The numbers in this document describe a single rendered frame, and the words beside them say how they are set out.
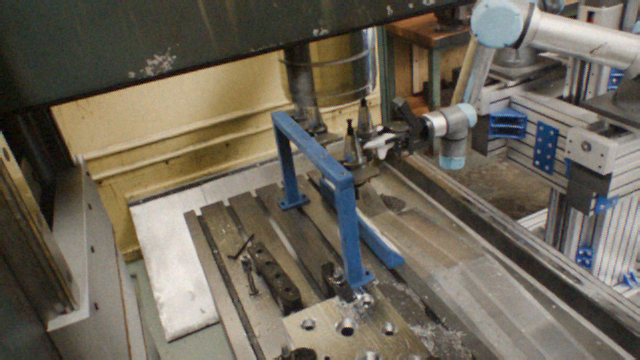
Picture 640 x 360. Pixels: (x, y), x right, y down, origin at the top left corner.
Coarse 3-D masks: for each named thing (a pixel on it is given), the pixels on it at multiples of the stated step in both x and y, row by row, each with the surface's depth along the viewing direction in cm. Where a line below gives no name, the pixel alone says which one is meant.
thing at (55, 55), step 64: (0, 0) 49; (64, 0) 51; (128, 0) 54; (192, 0) 56; (256, 0) 59; (320, 0) 63; (384, 0) 66; (448, 0) 70; (0, 64) 52; (64, 64) 54; (128, 64) 57; (192, 64) 60
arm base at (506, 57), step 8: (504, 48) 173; (528, 48) 170; (496, 56) 176; (504, 56) 173; (512, 56) 172; (520, 56) 171; (528, 56) 171; (536, 56) 173; (496, 64) 177; (504, 64) 174; (512, 64) 172; (520, 64) 171; (528, 64) 172
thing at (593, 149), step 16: (576, 128) 140; (608, 128) 141; (576, 144) 140; (592, 144) 135; (608, 144) 131; (624, 144) 133; (576, 160) 141; (592, 160) 136; (608, 160) 132; (624, 160) 135
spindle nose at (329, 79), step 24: (312, 48) 71; (336, 48) 71; (360, 48) 73; (288, 72) 76; (312, 72) 73; (336, 72) 73; (360, 72) 75; (288, 96) 79; (312, 96) 76; (336, 96) 75; (360, 96) 77
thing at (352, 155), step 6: (354, 132) 115; (348, 138) 114; (354, 138) 114; (348, 144) 115; (354, 144) 115; (348, 150) 116; (354, 150) 115; (360, 150) 117; (348, 156) 116; (354, 156) 116; (360, 156) 117; (348, 162) 117; (354, 162) 116
